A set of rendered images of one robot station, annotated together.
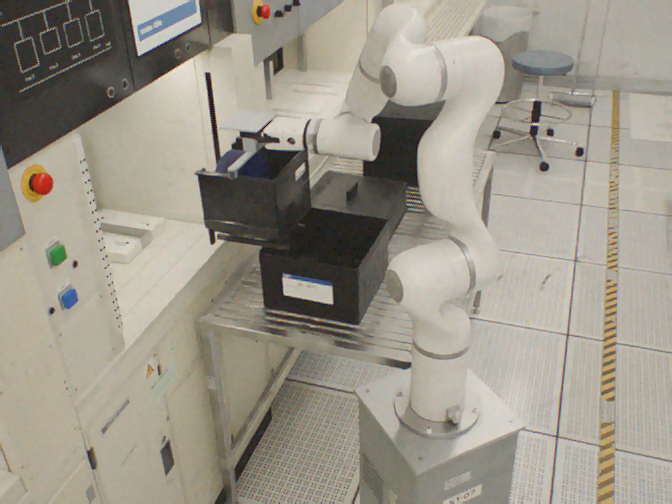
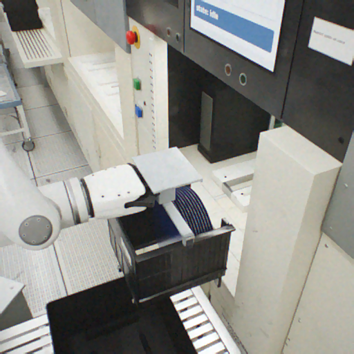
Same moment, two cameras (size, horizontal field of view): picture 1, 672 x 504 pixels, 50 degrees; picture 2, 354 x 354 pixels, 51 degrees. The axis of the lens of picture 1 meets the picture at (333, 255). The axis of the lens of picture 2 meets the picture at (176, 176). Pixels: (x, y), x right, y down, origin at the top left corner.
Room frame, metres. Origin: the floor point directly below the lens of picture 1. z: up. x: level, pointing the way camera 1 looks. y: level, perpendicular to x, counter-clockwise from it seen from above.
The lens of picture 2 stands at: (2.06, -0.20, 1.69)
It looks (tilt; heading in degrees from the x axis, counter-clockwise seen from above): 37 degrees down; 135
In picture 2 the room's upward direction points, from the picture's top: straight up
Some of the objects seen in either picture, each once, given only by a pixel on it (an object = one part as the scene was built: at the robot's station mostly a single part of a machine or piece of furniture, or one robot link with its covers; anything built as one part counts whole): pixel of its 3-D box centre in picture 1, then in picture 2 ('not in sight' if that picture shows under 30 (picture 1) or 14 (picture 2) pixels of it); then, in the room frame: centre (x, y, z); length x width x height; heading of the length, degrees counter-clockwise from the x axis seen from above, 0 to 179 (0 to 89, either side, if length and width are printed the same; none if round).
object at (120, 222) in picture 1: (115, 233); not in sight; (1.78, 0.62, 0.89); 0.22 x 0.21 x 0.04; 70
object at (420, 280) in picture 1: (430, 298); not in sight; (1.17, -0.19, 1.07); 0.19 x 0.12 x 0.24; 116
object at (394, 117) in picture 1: (407, 136); not in sight; (2.42, -0.28, 0.89); 0.29 x 0.29 x 0.25; 74
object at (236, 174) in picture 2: not in sight; (251, 181); (1.53, 0.71, 0.89); 0.22 x 0.21 x 0.04; 70
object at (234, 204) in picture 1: (256, 179); (164, 226); (1.64, 0.19, 1.11); 0.24 x 0.20 x 0.32; 159
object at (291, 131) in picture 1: (292, 133); (110, 191); (1.60, 0.09, 1.25); 0.11 x 0.10 x 0.07; 69
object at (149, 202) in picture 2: not in sight; (135, 197); (1.65, 0.11, 1.25); 0.08 x 0.06 x 0.01; 12
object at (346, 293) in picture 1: (326, 262); (122, 351); (1.66, 0.02, 0.85); 0.28 x 0.28 x 0.17; 69
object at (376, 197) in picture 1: (352, 204); not in sight; (2.03, -0.07, 0.83); 0.29 x 0.29 x 0.13; 69
